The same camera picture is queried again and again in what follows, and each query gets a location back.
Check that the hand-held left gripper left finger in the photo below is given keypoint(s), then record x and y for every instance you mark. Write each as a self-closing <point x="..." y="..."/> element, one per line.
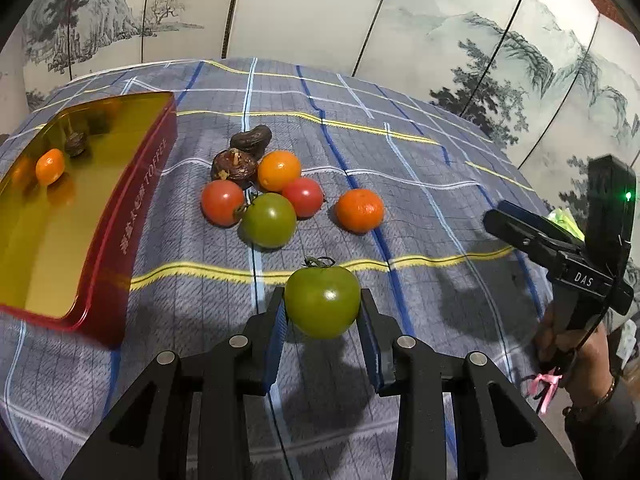
<point x="274" y="340"/>

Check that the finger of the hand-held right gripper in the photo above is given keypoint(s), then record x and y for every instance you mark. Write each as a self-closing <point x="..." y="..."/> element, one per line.
<point x="510" y="232"/>
<point x="542" y="220"/>

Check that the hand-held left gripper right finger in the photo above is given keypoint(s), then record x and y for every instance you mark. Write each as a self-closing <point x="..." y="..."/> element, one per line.
<point x="372" y="355"/>

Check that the green tomato with leafy stem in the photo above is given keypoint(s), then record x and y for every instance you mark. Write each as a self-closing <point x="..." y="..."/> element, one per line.
<point x="322" y="302"/>

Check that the bumpy orange tangerine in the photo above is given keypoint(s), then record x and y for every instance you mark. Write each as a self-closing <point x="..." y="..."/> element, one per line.
<point x="359" y="211"/>

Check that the red tomato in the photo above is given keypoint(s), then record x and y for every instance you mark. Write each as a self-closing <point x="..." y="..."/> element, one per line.
<point x="221" y="204"/>
<point x="303" y="197"/>

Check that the smooth small orange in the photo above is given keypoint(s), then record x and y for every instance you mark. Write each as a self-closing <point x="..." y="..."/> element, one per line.
<point x="279" y="170"/>
<point x="50" y="167"/>

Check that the red tin with gold inside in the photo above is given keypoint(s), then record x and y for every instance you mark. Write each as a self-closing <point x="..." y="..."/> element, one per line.
<point x="60" y="250"/>

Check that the person's right forearm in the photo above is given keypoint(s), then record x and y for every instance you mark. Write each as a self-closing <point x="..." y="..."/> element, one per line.
<point x="605" y="440"/>

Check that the person's right hand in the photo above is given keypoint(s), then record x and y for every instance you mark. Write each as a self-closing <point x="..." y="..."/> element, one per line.
<point x="587" y="365"/>

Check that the yellow-green crumpled object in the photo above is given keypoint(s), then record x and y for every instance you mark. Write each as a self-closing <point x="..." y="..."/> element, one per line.
<point x="565" y="222"/>

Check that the grey plaid tablecloth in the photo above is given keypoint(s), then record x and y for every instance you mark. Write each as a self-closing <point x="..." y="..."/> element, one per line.
<point x="450" y="310"/>

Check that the pink ribbon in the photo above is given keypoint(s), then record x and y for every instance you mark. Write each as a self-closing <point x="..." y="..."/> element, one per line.
<point x="546" y="385"/>

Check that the brown water chestnut yellow marks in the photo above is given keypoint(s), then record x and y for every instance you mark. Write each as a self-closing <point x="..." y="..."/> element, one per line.
<point x="232" y="166"/>

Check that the dark brown water chestnut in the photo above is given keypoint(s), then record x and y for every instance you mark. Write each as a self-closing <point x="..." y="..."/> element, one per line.
<point x="252" y="141"/>
<point x="76" y="144"/>

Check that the painted landscape folding screen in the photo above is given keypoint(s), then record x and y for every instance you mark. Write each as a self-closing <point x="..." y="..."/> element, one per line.
<point x="300" y="10"/>

